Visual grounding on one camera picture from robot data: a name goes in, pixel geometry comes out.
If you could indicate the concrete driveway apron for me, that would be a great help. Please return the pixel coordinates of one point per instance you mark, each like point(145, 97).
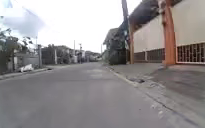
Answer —
point(176, 80)

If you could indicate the grey concrete road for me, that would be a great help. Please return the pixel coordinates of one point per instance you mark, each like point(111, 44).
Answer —
point(76, 96)

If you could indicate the row of houses and fences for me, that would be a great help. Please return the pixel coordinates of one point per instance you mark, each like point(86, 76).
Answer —
point(63, 55)

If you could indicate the leafy tree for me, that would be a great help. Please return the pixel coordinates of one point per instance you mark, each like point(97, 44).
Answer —
point(3, 46)

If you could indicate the cream wall with orange pillars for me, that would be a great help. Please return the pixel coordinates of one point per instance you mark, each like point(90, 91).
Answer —
point(186, 33)

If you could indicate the concrete kerb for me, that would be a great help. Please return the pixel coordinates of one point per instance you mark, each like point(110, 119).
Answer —
point(16, 74)

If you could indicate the dark green bush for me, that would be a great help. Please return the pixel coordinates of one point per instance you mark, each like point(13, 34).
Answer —
point(116, 50)

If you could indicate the utility pole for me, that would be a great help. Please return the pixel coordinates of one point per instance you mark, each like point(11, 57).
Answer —
point(125, 15)

